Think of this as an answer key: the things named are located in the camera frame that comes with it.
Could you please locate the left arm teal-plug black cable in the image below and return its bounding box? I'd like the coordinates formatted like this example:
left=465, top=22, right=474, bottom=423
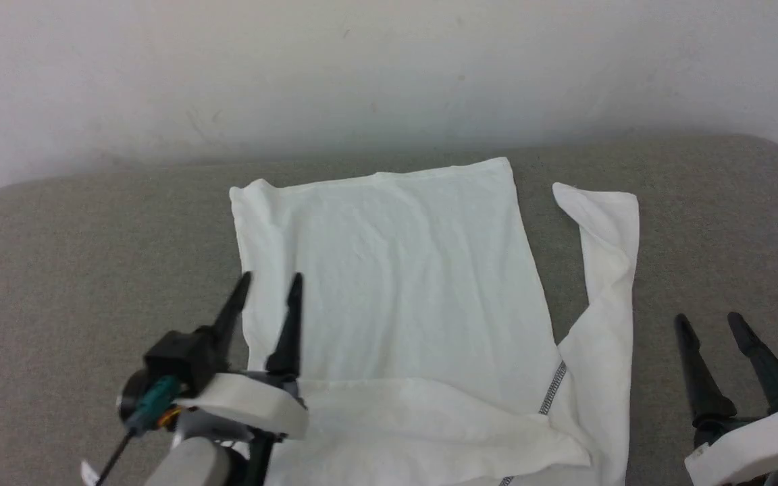
left=95, top=376, right=182, bottom=486

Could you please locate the white long-sleeve shirt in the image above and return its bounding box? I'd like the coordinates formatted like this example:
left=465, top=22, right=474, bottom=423
left=228, top=156, right=640, bottom=486

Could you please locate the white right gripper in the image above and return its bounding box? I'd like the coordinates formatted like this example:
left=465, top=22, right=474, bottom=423
left=673, top=311, right=778, bottom=486

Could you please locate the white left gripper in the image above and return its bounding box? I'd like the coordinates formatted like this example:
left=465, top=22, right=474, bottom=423
left=176, top=271, right=310, bottom=441

